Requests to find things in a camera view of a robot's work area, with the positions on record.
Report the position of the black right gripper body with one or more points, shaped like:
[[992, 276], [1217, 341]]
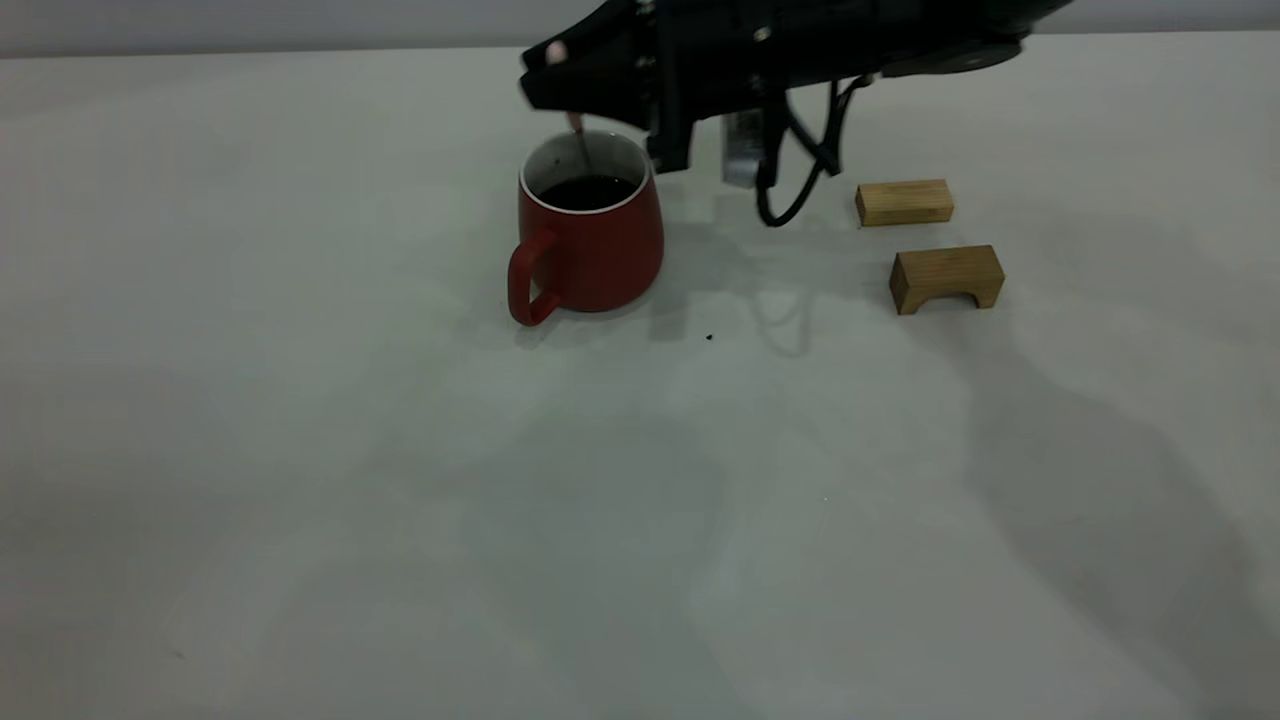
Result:
[[740, 50]]

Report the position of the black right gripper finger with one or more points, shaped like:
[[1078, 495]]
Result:
[[600, 90], [615, 35]]

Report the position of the red ceramic mug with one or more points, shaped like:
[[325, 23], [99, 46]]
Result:
[[600, 255]]

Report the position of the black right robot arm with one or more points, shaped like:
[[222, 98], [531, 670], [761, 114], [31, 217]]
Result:
[[950, 30]]

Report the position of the flat wooden block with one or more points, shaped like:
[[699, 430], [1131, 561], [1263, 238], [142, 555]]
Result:
[[905, 203]]

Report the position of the arched wooden block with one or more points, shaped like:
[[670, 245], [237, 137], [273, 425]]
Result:
[[945, 265]]

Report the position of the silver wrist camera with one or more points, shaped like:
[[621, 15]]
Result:
[[742, 150]]

